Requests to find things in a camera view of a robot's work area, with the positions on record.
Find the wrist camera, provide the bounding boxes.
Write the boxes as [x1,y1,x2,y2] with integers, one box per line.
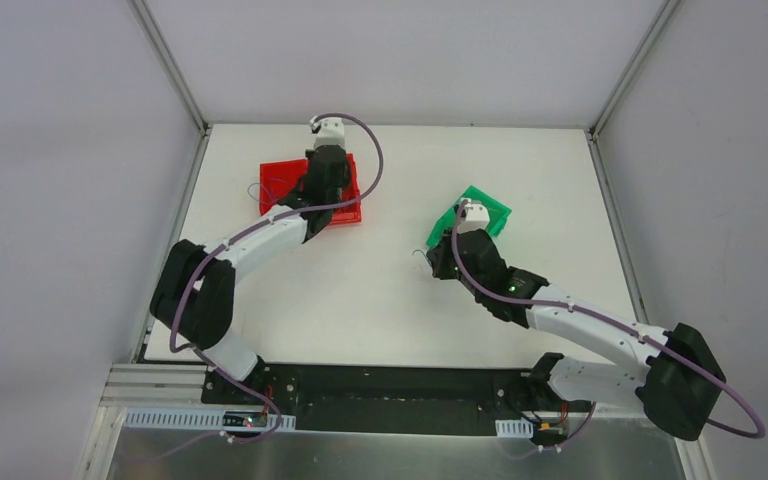
[453,197,490,234]
[309,116,345,150]

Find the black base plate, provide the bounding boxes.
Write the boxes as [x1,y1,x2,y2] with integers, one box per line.
[201,362,591,437]

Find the red double bin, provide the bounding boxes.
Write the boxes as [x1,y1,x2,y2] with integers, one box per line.
[258,153,364,228]

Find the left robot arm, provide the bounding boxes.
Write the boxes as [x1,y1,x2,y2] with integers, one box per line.
[149,145,353,405]

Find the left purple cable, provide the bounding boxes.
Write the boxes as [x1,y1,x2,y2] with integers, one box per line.
[168,112,385,444]

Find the green bin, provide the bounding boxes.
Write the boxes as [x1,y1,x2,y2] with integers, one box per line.
[425,185,512,248]

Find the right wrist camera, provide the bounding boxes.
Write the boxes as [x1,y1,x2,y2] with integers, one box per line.
[453,197,490,234]

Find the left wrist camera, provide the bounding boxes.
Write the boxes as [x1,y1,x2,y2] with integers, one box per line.
[309,116,345,150]

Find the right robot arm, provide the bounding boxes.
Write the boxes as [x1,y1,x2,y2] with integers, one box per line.
[426,230,726,441]

